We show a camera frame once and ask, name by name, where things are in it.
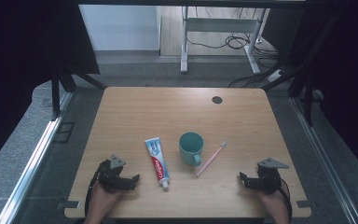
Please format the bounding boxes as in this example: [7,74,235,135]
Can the black floor cable bundle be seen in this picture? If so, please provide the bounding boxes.
[186,7,282,68]

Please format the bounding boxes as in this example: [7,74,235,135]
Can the black metal stand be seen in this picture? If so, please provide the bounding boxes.
[50,63,107,121]
[262,60,317,127]

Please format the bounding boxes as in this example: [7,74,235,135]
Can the black floor plate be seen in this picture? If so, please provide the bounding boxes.
[53,121,76,145]

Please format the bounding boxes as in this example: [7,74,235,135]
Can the dark table bracket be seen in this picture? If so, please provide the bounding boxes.
[56,200,81,210]

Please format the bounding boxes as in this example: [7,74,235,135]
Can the black curtain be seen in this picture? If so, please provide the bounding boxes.
[262,0,358,185]
[0,0,101,175]

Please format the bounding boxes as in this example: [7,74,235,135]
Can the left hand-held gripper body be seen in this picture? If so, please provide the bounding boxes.
[97,154,127,193]

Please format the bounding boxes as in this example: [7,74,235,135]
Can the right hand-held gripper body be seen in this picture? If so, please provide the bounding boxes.
[256,157,290,195]

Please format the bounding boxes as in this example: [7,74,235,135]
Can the white and red toothpaste tube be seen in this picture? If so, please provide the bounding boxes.
[145,136,171,191]

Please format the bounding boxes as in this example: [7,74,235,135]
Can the teal cup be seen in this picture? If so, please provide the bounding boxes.
[178,132,205,168]

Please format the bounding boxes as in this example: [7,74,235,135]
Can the white desk frame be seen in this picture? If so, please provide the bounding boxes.
[180,6,273,75]

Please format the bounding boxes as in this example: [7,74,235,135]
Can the pink toothbrush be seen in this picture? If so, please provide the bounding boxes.
[195,140,227,178]

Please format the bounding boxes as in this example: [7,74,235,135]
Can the person's left hand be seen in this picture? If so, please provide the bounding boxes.
[88,181,124,218]

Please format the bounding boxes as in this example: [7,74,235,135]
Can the aluminium rail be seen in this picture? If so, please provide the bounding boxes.
[289,96,355,224]
[0,91,75,224]

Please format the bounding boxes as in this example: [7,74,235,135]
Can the white power strip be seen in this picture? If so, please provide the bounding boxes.
[267,69,284,83]

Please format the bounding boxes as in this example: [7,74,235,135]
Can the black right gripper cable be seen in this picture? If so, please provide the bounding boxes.
[278,176,294,224]

